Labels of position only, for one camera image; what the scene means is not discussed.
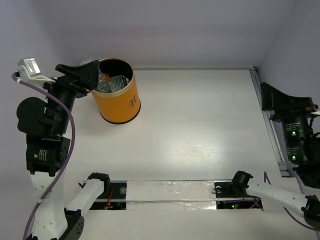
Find aluminium rail right edge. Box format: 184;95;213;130
249;67;293;178

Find silver tape strip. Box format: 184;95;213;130
125;180;217;211

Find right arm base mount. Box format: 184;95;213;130
211;181;263;210

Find clear bottle sideways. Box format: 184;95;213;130
97;75;130;93

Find orange label plastic bottle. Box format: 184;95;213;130
98;73;110;83

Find orange cylindrical bin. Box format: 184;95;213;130
91;58;141;124

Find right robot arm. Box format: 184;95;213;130
230;82;320;232

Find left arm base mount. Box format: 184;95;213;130
90;181;127;210

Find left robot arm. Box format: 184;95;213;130
12;58;111;240

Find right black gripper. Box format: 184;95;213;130
258;80;316;160

